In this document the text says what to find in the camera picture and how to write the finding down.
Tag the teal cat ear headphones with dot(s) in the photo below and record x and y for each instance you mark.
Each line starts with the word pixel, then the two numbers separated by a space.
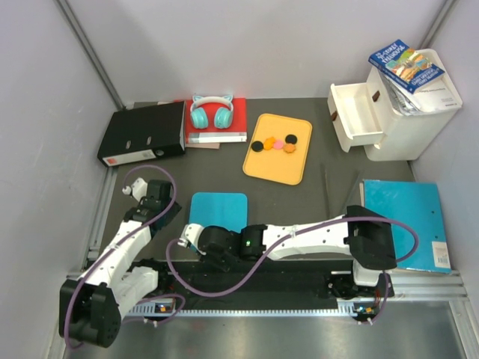
pixel 216 109

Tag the black cookie right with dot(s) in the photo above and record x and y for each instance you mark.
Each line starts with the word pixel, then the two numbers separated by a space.
pixel 291 139

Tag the orange flower cookie right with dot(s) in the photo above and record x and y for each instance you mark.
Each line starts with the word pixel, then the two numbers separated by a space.
pixel 289 148

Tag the pink cookie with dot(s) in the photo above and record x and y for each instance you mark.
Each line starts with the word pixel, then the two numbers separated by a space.
pixel 278 145

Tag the black cookie left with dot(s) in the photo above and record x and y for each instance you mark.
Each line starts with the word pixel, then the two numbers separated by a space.
pixel 257 146

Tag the orange flower cookie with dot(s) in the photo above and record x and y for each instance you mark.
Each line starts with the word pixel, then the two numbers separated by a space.
pixel 268 144
pixel 289 148

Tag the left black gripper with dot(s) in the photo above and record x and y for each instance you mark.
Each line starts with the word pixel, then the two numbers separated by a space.
pixel 173 211

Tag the blue folder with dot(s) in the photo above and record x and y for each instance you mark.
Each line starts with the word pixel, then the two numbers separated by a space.
pixel 417 205

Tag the white drawer cabinet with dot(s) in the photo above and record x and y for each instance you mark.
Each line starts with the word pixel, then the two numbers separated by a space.
pixel 363 115

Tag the silver foil packet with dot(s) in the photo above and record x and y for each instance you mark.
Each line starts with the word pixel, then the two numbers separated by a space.
pixel 399 101

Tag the black ring binder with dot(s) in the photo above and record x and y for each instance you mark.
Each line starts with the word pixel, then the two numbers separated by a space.
pixel 143 134

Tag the blue paperback book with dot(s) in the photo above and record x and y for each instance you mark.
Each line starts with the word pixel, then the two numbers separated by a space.
pixel 406 67

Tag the orange flower cookie top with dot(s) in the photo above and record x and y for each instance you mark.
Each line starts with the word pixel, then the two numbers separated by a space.
pixel 268 144

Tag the yellow tray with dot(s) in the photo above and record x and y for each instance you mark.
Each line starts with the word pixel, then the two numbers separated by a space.
pixel 277 165

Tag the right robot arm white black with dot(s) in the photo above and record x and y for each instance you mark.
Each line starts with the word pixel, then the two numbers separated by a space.
pixel 361 234

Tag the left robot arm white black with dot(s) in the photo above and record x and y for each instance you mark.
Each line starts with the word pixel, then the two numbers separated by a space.
pixel 92 306

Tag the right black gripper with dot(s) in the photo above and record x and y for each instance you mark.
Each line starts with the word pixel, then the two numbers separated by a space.
pixel 209 258

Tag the grey cable duct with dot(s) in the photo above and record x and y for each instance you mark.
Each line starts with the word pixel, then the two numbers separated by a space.
pixel 151 310

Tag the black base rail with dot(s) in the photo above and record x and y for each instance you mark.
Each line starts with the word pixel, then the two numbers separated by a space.
pixel 321 278

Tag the blue tin lid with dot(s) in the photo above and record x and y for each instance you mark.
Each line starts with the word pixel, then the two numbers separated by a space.
pixel 224 209

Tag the red book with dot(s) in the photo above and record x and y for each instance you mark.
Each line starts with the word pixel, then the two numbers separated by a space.
pixel 213 137

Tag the black cookie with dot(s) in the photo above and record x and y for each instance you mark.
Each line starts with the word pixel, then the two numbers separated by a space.
pixel 257 146
pixel 291 139

